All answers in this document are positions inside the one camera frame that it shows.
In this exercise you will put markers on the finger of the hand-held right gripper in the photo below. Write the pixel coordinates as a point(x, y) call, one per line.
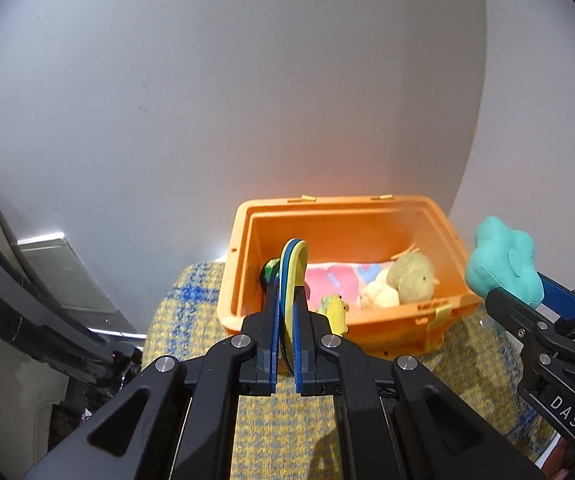
point(512, 312)
point(560, 297)

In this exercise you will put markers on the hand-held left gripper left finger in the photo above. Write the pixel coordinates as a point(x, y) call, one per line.
point(268, 374)

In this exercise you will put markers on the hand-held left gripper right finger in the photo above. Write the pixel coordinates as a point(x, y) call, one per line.
point(300, 360)

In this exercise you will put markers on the teal plush toy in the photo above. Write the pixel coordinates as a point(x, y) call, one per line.
point(502, 260)

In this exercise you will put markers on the small yellow toy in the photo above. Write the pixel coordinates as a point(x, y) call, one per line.
point(338, 312)

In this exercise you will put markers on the black and green ball toy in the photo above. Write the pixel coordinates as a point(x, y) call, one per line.
point(269, 274)

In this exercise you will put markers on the yellow plush chick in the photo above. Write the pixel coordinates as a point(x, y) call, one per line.
point(412, 277)

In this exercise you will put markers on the orange plastic storage bin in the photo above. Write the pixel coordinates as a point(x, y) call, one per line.
point(327, 215)

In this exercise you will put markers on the yellow and blue woven blanket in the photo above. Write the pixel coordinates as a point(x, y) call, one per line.
point(192, 310)

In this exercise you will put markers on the pale yellow plush toy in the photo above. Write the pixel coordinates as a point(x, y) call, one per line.
point(382, 297)

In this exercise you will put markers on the grey flat panel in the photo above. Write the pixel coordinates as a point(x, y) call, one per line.
point(67, 275)

